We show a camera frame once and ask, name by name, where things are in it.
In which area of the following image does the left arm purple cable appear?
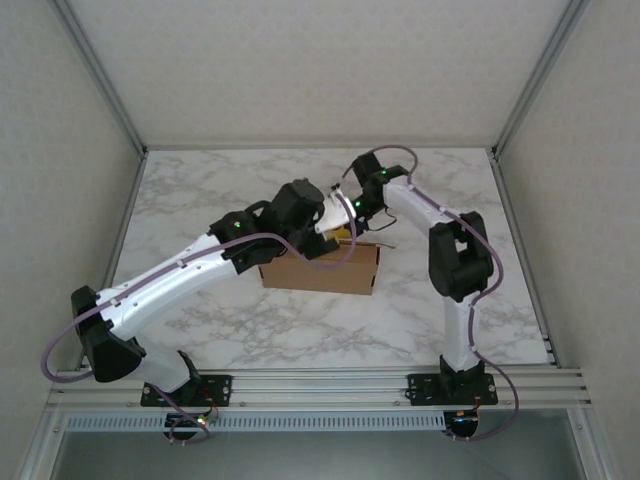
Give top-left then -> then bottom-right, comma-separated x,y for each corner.
40,193 -> 359,446

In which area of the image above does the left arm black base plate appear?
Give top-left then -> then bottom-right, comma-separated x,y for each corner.
139,373 -> 235,409

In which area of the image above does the brown cardboard box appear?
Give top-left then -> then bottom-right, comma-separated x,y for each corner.
257,238 -> 399,297

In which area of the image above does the aluminium table side rail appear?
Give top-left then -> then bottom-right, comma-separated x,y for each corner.
74,149 -> 149,372
488,149 -> 559,369

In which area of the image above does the white slotted cable duct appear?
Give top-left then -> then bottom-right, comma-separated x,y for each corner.
64,412 -> 447,433

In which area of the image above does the aluminium mounting rail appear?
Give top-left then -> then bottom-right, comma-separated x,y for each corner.
47,368 -> 594,412

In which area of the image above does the aluminium frame post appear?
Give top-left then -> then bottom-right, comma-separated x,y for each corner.
491,0 -> 592,157
52,0 -> 149,156

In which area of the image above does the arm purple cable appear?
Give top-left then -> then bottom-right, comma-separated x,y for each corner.
341,144 -> 522,444
40,193 -> 359,446

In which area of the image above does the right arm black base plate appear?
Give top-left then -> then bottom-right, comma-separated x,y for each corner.
407,372 -> 500,407

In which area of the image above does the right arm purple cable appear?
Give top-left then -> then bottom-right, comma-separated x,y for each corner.
341,144 -> 522,444

